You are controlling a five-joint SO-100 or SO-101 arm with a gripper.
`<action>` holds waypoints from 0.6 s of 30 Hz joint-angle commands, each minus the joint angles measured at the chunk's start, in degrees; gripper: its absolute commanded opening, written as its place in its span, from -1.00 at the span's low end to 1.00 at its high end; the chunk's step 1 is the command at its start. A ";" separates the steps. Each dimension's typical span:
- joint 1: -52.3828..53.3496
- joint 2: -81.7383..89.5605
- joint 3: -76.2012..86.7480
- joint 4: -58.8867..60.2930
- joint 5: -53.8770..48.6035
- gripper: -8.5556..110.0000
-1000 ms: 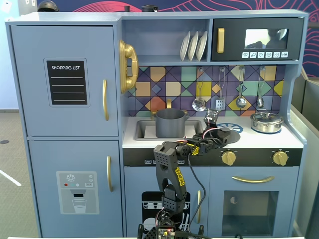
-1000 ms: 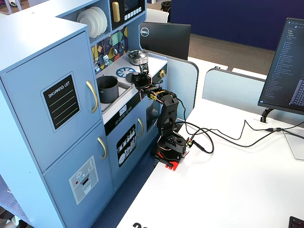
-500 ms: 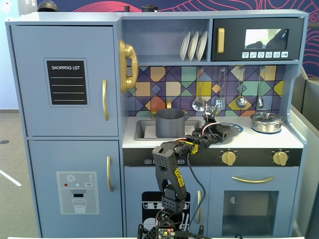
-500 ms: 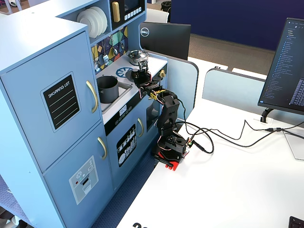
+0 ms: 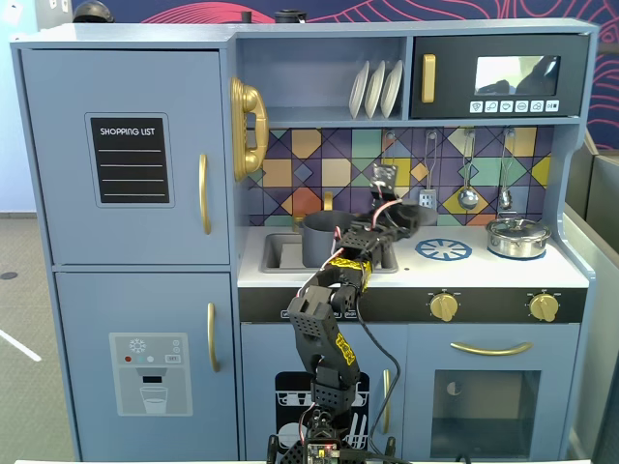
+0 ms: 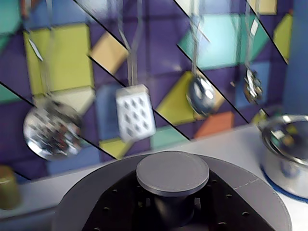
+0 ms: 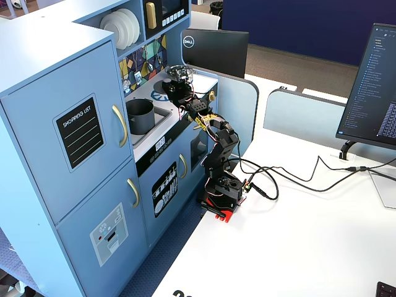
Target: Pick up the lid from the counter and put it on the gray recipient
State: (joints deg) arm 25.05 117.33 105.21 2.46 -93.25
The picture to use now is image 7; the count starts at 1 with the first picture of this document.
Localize white toy spatula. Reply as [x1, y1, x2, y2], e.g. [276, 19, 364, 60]
[133, 52, 144, 85]

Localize white plate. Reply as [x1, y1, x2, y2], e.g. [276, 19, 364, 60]
[106, 11, 134, 48]
[116, 7, 141, 45]
[99, 14, 125, 51]

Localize red robot base clamp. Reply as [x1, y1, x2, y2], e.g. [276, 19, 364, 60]
[198, 191, 249, 224]

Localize monitor with lit screen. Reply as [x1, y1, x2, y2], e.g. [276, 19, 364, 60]
[335, 22, 396, 152]

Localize rounded blue desk divider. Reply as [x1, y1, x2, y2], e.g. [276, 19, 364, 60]
[191, 68, 260, 161]

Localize black keyboard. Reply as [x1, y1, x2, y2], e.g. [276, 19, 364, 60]
[376, 281, 396, 297]

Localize black Dell monitor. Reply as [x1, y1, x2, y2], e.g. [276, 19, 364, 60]
[181, 28, 250, 80]

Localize steel pot with lid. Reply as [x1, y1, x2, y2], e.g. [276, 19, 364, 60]
[164, 64, 195, 84]

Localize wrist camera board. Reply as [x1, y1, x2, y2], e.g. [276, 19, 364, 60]
[168, 65, 192, 82]

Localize silver toy ladle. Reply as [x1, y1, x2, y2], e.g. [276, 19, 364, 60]
[155, 39, 164, 67]

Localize black monitor stand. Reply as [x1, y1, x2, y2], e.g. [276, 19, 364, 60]
[338, 140, 358, 161]

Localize gray toy pot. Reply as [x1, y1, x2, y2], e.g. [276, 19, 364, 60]
[125, 98, 155, 136]

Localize gold microwave handle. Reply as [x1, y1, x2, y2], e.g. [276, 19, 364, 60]
[145, 2, 157, 30]

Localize thick black cable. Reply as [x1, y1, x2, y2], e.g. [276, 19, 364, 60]
[238, 157, 396, 202]

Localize short gold freezer handle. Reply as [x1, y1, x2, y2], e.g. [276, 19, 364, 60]
[126, 178, 140, 209]

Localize long blue desk divider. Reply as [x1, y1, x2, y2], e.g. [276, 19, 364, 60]
[262, 87, 396, 165]

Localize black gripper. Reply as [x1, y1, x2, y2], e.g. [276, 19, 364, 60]
[166, 79, 196, 106]

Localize gray monitor base plate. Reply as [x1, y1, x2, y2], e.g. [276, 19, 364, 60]
[368, 168, 396, 209]

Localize blue toy kitchen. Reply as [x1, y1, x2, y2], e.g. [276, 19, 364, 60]
[0, 0, 219, 297]

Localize gold dishwasher handle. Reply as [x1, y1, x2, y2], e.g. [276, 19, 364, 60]
[179, 153, 189, 180]

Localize thin black cable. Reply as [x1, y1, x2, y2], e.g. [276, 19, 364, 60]
[238, 154, 396, 186]

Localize silver toy spoon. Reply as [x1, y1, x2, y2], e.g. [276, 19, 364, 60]
[145, 45, 155, 73]

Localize black trash bin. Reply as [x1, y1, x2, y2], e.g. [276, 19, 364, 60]
[209, 1, 225, 17]

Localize long gold fridge handle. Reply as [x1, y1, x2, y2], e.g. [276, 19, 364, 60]
[111, 104, 129, 149]

